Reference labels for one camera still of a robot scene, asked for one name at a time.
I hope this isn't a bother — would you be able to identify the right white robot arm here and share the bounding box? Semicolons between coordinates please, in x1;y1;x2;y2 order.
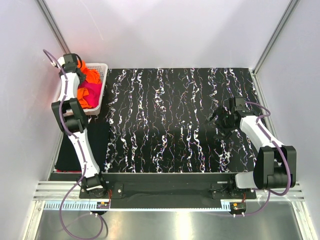
206;97;297;199

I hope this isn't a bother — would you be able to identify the white plastic basket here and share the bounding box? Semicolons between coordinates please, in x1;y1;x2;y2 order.
76;60;108;115

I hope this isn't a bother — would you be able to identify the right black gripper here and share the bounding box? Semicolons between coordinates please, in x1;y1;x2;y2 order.
203;105;237;141

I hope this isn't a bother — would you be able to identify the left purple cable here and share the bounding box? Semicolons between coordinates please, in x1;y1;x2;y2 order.
42;48;108;239

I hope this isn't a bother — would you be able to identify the orange t shirt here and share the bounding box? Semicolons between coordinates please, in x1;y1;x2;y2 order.
76;59;103;106

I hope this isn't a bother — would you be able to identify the magenta pink t shirt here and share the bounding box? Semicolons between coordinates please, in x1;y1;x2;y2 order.
77;81;102;109

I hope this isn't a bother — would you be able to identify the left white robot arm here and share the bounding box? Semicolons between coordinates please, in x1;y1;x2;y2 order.
51;53;108;198

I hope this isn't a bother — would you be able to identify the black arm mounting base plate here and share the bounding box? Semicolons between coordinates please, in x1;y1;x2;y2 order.
78;172;258;200

